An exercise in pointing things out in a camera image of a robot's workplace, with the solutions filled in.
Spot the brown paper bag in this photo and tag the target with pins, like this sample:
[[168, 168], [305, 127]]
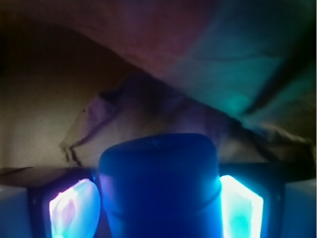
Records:
[[78, 76]]

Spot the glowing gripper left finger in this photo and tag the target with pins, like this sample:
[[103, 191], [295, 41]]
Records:
[[49, 202]]

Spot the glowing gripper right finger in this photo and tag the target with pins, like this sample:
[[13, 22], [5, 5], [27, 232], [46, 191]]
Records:
[[269, 200]]

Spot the blue plastic bottle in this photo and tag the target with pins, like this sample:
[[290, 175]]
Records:
[[163, 186]]

